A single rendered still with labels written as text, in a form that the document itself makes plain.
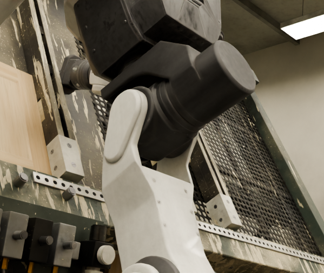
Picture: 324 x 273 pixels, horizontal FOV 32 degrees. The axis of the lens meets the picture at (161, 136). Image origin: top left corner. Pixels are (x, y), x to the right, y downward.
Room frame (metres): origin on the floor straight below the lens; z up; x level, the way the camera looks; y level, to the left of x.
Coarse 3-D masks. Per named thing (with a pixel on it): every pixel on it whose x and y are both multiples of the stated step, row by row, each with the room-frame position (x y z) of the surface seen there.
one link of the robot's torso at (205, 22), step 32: (64, 0) 1.10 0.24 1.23; (96, 0) 1.05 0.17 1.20; (128, 0) 1.01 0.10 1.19; (160, 0) 0.96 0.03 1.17; (192, 0) 1.15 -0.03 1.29; (96, 32) 1.05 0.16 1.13; (128, 32) 1.00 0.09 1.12; (160, 32) 1.00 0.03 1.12; (192, 32) 1.02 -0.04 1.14; (96, 64) 1.07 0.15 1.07; (128, 64) 1.05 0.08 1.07
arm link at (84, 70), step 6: (84, 66) 1.48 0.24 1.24; (78, 72) 1.50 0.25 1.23; (84, 72) 1.48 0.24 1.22; (90, 72) 1.47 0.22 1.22; (78, 78) 1.50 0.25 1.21; (84, 78) 1.49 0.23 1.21; (90, 78) 1.47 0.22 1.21; (96, 78) 1.45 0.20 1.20; (84, 84) 1.50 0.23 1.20; (90, 84) 1.50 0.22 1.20; (102, 84) 1.45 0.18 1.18
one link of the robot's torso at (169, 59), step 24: (168, 48) 0.96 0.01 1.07; (192, 48) 0.94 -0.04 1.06; (216, 48) 0.89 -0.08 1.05; (144, 72) 1.00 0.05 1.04; (168, 72) 0.96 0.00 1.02; (192, 72) 0.92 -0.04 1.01; (216, 72) 0.90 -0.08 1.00; (240, 72) 0.92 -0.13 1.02; (168, 96) 0.97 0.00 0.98; (192, 96) 0.94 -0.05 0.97; (216, 96) 0.92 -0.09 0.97; (240, 96) 0.93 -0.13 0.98; (192, 120) 0.98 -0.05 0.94
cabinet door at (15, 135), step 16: (0, 64) 1.50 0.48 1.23; (0, 80) 1.48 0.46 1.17; (16, 80) 1.52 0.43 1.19; (32, 80) 1.58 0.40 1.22; (0, 96) 1.45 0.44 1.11; (16, 96) 1.49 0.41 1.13; (32, 96) 1.54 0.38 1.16; (0, 112) 1.42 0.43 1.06; (16, 112) 1.46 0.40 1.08; (32, 112) 1.51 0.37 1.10; (0, 128) 1.39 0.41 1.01; (16, 128) 1.44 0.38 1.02; (32, 128) 1.48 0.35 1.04; (0, 144) 1.37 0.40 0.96; (16, 144) 1.41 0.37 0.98; (32, 144) 1.45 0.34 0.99; (16, 160) 1.38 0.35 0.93; (32, 160) 1.42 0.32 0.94; (48, 160) 1.46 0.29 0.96
